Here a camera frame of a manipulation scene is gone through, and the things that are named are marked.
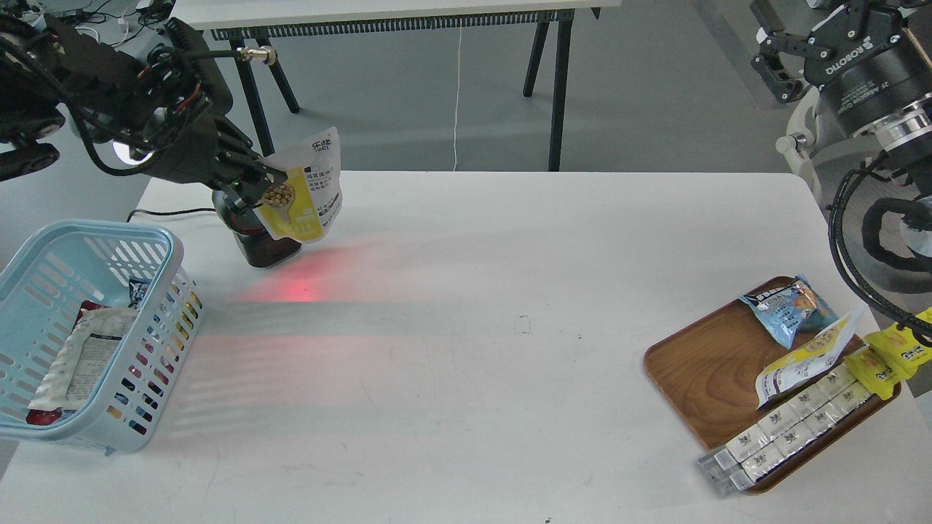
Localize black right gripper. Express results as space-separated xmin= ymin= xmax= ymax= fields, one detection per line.
xmin=750 ymin=1 xmax=930 ymax=136

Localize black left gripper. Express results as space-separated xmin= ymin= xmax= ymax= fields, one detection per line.
xmin=142 ymin=116 xmax=288 ymax=213

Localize yellow white snack pouch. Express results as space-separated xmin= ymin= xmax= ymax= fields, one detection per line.
xmin=254 ymin=127 xmax=342 ymax=243
xmin=754 ymin=304 xmax=869 ymax=409

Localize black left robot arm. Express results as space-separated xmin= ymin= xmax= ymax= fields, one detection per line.
xmin=2 ymin=15 xmax=288 ymax=211

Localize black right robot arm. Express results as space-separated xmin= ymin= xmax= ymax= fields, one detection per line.
xmin=750 ymin=1 xmax=931 ymax=347

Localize dark blue pack in basket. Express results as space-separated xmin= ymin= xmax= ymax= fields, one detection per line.
xmin=127 ymin=278 xmax=152 ymax=310

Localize light blue plastic basket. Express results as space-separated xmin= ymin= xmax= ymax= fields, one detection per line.
xmin=1 ymin=220 xmax=205 ymax=453

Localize blue snack bag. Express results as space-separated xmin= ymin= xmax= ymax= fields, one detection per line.
xmin=738 ymin=274 xmax=839 ymax=349

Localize white grey pouch in basket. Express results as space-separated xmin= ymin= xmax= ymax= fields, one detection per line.
xmin=28 ymin=305 xmax=138 ymax=411

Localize yellow snack packet far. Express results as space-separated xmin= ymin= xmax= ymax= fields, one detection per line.
xmin=864 ymin=325 xmax=931 ymax=379

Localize yellow snack packet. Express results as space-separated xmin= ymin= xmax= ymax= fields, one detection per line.
xmin=864 ymin=325 xmax=931 ymax=379
xmin=843 ymin=345 xmax=905 ymax=401

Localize red snack pack in basket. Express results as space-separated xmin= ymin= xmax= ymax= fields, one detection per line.
xmin=26 ymin=301 xmax=107 ymax=426

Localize yellow snack packet near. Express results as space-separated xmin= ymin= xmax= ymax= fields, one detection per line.
xmin=843 ymin=345 xmax=905 ymax=401

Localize white snack strip upper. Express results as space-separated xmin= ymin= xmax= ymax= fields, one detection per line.
xmin=699 ymin=364 xmax=872 ymax=482

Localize white snack strip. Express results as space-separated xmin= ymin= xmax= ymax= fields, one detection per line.
xmin=697 ymin=381 xmax=877 ymax=496
xmin=699 ymin=364 xmax=872 ymax=482

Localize white snack strip lower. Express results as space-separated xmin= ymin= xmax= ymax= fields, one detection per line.
xmin=697 ymin=381 xmax=877 ymax=496

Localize black barcode scanner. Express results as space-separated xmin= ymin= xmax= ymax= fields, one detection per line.
xmin=212 ymin=190 xmax=301 ymax=268

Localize white background table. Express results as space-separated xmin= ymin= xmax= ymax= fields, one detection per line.
xmin=172 ymin=1 xmax=618 ymax=170

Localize brown wooden tray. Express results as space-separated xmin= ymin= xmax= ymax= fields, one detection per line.
xmin=644 ymin=299 xmax=888 ymax=493

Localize black scanner cable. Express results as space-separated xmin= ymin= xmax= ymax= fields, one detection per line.
xmin=127 ymin=208 xmax=216 ymax=222

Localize cables on floor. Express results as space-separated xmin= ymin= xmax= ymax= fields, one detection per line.
xmin=15 ymin=0 xmax=175 ymax=44

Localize white hanging cable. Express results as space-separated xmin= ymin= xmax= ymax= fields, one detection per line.
xmin=454 ymin=27 xmax=463 ymax=172

